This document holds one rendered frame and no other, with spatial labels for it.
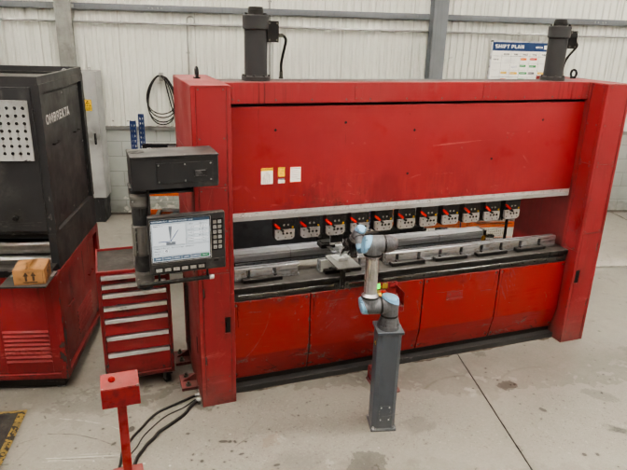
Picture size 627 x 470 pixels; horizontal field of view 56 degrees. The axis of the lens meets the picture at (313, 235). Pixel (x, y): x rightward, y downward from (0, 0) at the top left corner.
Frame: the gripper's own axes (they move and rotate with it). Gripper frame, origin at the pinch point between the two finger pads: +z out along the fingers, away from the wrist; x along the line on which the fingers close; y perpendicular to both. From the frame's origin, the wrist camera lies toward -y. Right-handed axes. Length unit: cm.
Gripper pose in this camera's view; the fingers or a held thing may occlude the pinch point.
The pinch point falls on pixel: (344, 255)
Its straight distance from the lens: 439.4
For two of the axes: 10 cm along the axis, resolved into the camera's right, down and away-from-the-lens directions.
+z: -3.2, 5.3, 7.9
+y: -3.2, -8.4, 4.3
